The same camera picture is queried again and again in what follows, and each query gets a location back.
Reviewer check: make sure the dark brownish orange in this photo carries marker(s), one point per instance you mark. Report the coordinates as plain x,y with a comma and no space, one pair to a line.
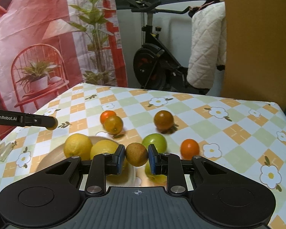
163,120

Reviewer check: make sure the yellow lemon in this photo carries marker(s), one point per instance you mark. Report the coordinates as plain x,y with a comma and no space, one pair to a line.
103,146
78,145

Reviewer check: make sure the yellow-brown orange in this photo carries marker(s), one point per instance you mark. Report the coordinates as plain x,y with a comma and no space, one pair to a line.
113,125

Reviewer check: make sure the black exercise bike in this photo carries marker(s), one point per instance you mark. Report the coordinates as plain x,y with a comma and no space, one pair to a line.
154,65

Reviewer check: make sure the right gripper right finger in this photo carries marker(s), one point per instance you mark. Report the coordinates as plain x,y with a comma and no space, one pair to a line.
169,165

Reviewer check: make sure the yellow-green fruit on plate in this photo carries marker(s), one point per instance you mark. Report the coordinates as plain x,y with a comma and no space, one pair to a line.
157,179

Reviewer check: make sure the brown kiwi fruit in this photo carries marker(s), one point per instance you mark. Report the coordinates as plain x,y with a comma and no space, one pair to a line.
136,154

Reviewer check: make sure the white quilted blanket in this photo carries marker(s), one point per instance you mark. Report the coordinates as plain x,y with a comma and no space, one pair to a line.
208,49

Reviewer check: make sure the wooden board panel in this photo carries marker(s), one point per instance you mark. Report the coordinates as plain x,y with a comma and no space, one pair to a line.
256,51

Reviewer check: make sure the checkered floral tablecloth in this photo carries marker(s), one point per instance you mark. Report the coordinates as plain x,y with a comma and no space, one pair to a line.
248,137

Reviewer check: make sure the small orange tangerine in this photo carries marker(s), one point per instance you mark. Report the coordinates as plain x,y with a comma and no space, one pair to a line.
189,148

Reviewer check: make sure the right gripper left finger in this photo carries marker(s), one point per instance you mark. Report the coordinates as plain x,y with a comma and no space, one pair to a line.
101,166

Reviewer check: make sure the green apple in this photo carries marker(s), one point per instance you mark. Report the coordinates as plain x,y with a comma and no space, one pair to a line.
157,140

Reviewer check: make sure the bright orange tangerine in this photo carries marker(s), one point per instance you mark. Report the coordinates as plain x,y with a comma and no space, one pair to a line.
106,114

